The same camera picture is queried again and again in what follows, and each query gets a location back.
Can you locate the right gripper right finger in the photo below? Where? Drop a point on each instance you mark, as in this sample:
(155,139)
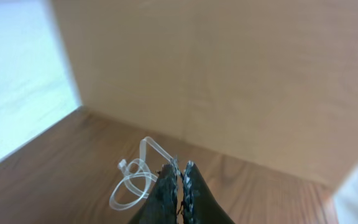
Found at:
(199,205)

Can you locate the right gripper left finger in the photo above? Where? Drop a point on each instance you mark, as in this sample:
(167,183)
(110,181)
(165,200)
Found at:
(161,204)

